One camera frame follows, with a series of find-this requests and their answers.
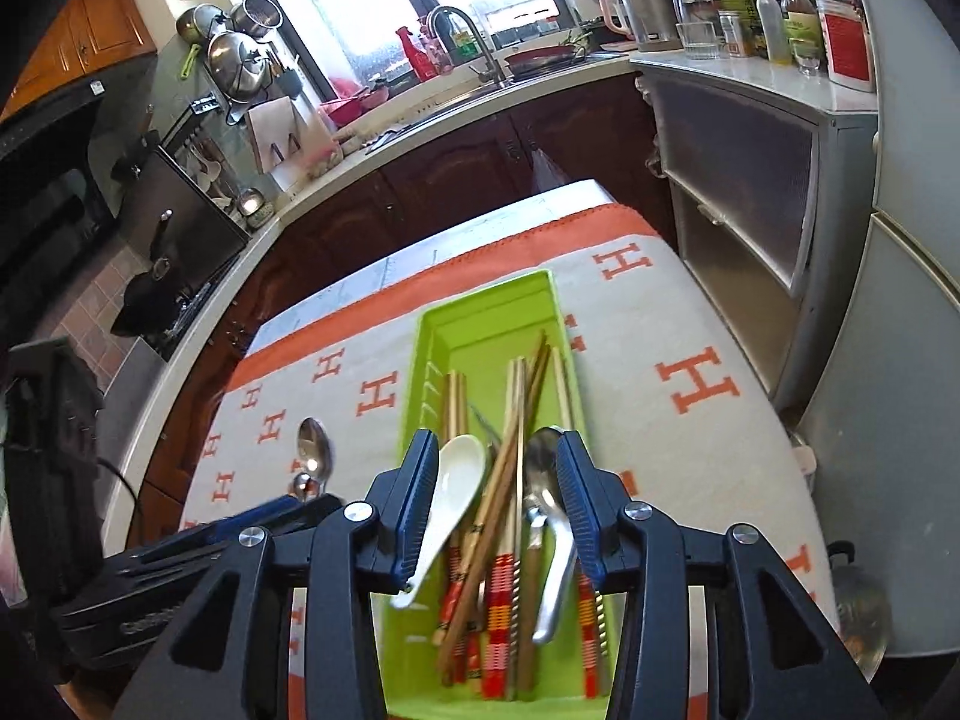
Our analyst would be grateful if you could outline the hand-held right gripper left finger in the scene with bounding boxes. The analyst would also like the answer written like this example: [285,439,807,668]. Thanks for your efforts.
[112,429,440,720]

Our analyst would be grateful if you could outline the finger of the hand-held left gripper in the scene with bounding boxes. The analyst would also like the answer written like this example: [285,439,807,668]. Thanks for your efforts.
[139,496,302,565]
[118,493,343,595]

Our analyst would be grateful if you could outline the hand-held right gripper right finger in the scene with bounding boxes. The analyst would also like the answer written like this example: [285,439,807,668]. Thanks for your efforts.
[556,431,890,720]

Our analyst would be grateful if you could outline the large steel spoon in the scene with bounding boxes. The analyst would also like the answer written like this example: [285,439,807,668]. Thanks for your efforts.
[295,418,336,500]

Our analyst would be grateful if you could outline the white ceramic spoon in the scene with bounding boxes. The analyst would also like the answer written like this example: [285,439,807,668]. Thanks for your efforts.
[390,433,490,610]

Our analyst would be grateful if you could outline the wide steel soup spoon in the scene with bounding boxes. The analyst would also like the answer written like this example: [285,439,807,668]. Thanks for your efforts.
[523,426,578,646]

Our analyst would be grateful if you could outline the light chopstick short red end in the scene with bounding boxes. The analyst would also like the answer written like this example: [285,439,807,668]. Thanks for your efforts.
[437,370,460,620]

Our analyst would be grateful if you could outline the light chopstick long red end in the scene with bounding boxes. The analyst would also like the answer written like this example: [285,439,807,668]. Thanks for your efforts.
[551,345,593,695]

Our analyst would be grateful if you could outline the bamboo chopstick dark pattern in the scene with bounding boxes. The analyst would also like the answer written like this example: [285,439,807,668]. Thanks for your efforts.
[499,358,527,698]
[484,358,518,697]

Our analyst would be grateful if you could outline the brown wooden chopstick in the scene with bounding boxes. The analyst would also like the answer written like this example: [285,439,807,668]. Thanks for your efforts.
[431,328,550,650]
[441,345,554,687]

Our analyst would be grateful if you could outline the green plastic tray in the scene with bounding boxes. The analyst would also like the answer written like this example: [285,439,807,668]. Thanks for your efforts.
[373,268,623,702]

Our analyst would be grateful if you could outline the stainless steel sheet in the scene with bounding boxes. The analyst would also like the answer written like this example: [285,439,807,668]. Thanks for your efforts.
[97,337,170,466]

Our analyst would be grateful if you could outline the black countertop cooker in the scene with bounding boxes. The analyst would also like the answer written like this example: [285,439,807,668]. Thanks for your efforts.
[4,340,106,601]

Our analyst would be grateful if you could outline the gas stove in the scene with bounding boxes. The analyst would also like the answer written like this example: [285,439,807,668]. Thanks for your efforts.
[150,277,241,361]

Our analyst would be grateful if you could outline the orange grey printed blanket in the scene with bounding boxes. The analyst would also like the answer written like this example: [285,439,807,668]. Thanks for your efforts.
[180,202,837,720]

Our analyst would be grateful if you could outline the black wok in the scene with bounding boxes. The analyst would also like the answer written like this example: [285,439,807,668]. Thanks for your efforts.
[112,214,196,338]

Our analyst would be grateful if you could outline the light printed table cover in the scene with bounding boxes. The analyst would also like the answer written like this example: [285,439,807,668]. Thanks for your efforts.
[247,178,623,350]

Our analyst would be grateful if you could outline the small lidded pot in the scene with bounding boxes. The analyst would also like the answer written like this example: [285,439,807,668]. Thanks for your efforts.
[236,187,271,230]

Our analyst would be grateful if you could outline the reflective stove splash panel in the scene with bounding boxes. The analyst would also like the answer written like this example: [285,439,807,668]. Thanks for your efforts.
[124,146,248,293]

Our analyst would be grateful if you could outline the dark wooden kitchen cabinets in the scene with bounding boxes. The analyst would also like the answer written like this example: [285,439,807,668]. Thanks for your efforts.
[142,75,680,511]

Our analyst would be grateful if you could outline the grey cabinet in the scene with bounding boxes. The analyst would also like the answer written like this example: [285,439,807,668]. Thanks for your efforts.
[637,64,878,413]

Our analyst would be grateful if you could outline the black range hood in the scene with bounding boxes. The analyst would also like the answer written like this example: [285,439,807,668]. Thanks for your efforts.
[0,79,125,346]

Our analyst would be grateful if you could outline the grey refrigerator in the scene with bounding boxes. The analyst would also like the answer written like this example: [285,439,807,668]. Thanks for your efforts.
[780,0,960,653]

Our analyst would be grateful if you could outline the white cutting board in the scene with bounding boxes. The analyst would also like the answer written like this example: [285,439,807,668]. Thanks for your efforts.
[247,97,335,173]

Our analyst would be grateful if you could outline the large pink bowl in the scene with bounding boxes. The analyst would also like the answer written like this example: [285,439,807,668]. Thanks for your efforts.
[319,86,376,128]

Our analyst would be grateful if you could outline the kitchen sink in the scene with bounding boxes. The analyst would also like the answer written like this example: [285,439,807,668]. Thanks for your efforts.
[390,79,526,136]

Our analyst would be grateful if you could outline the dark utensil holder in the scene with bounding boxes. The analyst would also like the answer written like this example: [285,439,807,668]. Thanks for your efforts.
[266,45,305,102]

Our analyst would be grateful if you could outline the white kitchen countertop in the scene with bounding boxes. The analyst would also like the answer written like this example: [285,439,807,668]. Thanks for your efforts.
[101,52,646,541]

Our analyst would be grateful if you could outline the red pan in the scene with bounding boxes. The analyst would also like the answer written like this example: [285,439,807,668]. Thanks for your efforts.
[504,43,590,72]

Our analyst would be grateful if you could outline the red spray bottle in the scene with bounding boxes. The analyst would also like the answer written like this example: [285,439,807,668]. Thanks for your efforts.
[395,26,436,80]

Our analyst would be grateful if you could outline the pink bottle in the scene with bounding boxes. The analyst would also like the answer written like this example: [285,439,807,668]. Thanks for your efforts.
[420,26,451,76]

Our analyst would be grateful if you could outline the steel faucet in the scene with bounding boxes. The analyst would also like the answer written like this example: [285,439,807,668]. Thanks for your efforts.
[426,6,511,87]

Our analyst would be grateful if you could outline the green bottle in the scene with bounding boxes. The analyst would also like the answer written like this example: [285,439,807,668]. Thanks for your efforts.
[446,11,481,65]

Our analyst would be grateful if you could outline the glass cup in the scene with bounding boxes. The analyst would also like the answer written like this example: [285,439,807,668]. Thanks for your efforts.
[675,21,721,61]

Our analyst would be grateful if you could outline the hanging steel pot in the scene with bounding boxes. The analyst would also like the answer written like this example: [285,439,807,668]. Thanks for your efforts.
[229,0,282,42]
[176,4,226,46]

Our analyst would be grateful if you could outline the pink white kettle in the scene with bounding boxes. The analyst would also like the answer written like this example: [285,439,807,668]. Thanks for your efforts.
[598,0,635,42]

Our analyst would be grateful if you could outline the window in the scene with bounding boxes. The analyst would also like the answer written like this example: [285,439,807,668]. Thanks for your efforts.
[225,0,571,91]

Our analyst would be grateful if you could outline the steel kettle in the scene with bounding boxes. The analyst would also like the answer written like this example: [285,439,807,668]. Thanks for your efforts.
[609,0,680,53]

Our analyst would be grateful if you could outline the orange wooden upper cabinet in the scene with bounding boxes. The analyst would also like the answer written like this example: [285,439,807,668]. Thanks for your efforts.
[0,0,160,125]

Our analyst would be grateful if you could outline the white plastic bottle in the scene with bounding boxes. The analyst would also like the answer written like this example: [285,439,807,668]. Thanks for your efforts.
[754,0,792,65]

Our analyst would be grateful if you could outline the glass jar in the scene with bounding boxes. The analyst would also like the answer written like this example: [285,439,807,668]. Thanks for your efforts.
[671,0,725,27]

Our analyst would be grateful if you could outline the red package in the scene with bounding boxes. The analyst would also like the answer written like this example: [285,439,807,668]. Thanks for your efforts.
[816,0,875,91]

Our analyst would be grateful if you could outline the clear oil bottle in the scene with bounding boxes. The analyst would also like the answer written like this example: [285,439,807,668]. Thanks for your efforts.
[780,0,826,65]

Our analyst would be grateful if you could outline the black cable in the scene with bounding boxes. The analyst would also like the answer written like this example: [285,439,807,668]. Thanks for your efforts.
[96,454,145,522]

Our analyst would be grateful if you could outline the wall utensil rack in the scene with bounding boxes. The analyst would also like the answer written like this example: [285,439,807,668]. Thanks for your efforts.
[161,94,230,203]

